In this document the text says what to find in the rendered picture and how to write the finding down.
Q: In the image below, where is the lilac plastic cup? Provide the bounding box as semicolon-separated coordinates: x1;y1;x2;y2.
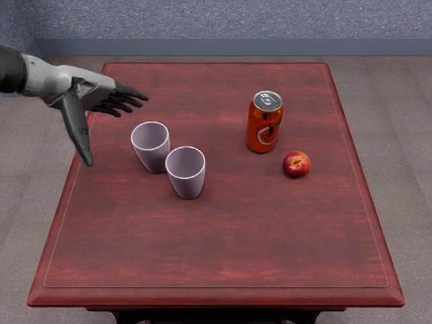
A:
130;121;171;175
165;145;207;200

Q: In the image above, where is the red apple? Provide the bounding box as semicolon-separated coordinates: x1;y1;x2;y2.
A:
282;150;311;179

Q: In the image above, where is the orange soda can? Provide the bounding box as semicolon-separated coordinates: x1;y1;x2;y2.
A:
245;90;285;155

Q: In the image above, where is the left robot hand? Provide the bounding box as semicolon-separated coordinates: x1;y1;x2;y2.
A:
20;53;150;167

